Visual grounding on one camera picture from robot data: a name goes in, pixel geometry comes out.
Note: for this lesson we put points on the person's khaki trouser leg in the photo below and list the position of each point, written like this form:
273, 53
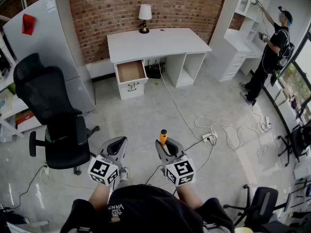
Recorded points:
121, 184

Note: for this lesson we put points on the white paper label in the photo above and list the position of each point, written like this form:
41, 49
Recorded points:
50, 3

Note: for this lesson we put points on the white drawer with brown inside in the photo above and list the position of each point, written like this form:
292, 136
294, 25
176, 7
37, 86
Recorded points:
131, 71

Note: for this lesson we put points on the table lamp with white shade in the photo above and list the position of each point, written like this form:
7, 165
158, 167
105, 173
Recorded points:
145, 12

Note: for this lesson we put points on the black mesh office chair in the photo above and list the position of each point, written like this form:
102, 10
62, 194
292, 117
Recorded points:
48, 93

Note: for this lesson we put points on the black device box with antennas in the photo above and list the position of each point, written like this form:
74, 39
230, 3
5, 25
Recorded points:
153, 70

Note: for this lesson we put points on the small white power strip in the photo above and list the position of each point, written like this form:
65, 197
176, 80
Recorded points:
46, 170

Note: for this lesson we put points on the orange cardboard box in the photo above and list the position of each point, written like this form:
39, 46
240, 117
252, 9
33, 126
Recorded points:
23, 117

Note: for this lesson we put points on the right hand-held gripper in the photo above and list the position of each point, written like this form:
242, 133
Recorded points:
181, 171

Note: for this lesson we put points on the black office chair grey back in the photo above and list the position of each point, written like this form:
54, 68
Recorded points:
263, 204

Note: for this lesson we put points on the glass window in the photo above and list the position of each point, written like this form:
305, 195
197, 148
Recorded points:
295, 81

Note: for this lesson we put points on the white bookshelf desk unit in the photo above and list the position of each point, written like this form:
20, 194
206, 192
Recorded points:
239, 42

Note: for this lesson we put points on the person's right forearm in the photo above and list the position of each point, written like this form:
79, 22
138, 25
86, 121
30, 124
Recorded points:
188, 196

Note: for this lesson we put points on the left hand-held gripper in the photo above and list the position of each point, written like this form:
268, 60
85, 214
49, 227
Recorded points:
102, 170

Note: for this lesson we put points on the white desk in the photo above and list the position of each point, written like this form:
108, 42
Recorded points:
155, 42

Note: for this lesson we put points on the black office chair with armrests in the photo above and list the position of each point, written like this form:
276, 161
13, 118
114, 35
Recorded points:
297, 139

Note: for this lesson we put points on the red paper sticker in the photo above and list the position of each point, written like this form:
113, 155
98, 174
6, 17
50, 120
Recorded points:
28, 24

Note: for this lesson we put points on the person's left forearm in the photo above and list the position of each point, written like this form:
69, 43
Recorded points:
100, 196

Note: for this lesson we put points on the person's grey sneaker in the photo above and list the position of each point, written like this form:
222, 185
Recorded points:
124, 174

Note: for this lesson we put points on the person's black shirt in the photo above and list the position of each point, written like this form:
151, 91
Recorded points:
145, 210

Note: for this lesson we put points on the grey refrigerator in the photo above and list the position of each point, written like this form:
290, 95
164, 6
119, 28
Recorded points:
51, 50

